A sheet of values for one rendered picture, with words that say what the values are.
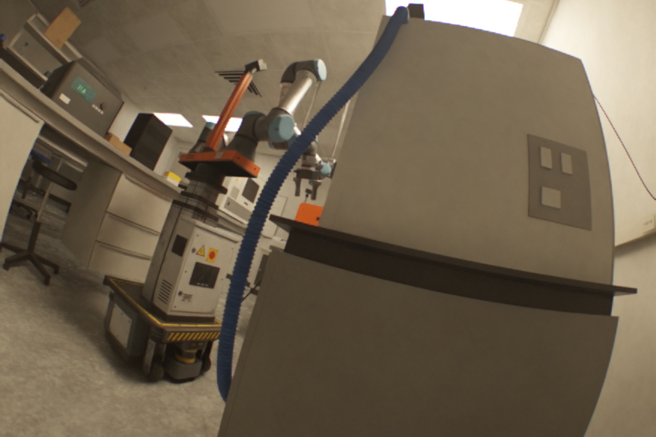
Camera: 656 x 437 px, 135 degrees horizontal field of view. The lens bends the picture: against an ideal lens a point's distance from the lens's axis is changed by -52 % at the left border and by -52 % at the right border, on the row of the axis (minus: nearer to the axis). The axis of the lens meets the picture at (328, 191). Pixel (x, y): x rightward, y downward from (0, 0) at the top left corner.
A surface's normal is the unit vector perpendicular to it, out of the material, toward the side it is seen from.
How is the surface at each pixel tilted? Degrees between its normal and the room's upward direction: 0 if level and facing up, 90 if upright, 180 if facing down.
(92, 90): 90
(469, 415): 90
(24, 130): 90
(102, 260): 90
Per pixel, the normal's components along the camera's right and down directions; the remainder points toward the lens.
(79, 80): 0.94, 0.20
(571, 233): -0.20, -0.36
